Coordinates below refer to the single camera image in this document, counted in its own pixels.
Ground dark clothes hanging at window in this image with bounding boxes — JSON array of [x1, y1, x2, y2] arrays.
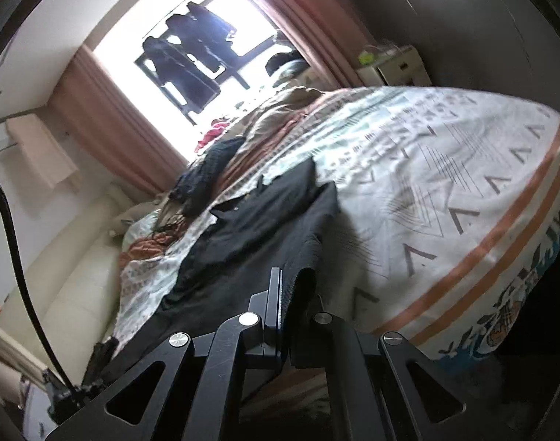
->
[[136, 1, 239, 119]]

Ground dark knitted garment on bed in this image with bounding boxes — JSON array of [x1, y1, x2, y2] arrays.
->
[[169, 136, 246, 218]]

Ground black cable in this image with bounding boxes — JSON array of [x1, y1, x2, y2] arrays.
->
[[0, 171, 86, 400]]

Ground red cloth by window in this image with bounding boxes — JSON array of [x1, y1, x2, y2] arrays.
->
[[195, 118, 229, 153]]

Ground patterned white bed quilt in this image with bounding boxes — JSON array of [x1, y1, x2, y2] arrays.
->
[[113, 87, 560, 371]]

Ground cream leather headboard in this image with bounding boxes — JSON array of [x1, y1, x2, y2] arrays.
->
[[0, 184, 133, 386]]

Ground white bedside cabinet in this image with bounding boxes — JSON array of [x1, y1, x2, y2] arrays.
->
[[357, 44, 432, 87]]

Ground orange brown blanket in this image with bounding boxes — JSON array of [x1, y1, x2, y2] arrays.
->
[[119, 229, 178, 272]]

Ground black garment with yellow print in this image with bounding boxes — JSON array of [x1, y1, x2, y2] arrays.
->
[[98, 158, 340, 385]]

